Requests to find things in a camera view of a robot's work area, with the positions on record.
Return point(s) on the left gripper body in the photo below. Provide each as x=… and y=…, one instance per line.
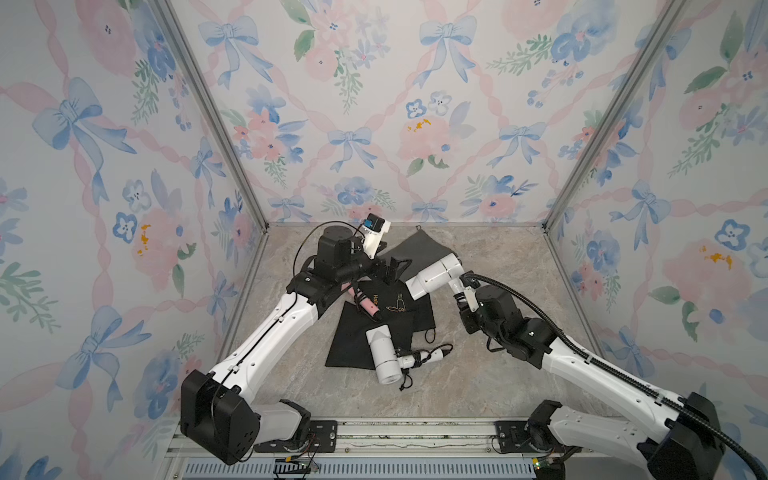
x=370, y=268

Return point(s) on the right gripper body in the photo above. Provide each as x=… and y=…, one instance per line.
x=470, y=298

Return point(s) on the grey drawstring pouch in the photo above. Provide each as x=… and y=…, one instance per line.
x=422, y=249

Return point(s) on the white hair dryer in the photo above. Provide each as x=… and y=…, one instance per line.
x=444, y=272
x=394, y=368

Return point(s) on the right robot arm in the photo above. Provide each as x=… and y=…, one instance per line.
x=669, y=439

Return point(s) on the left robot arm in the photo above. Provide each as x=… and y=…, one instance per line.
x=217, y=409

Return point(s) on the pink hair dryer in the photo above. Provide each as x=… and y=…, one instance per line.
x=363, y=302

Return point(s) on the black pouch with gold logo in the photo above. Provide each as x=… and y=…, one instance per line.
x=394, y=301

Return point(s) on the plain black pouch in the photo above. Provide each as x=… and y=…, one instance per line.
x=349, y=347

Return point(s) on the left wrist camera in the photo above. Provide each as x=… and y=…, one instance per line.
x=373, y=228

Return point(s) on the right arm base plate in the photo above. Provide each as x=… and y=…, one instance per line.
x=515, y=437

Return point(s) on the aluminium front rail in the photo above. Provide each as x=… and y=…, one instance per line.
x=399, y=448

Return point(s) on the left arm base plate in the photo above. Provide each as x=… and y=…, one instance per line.
x=316, y=436

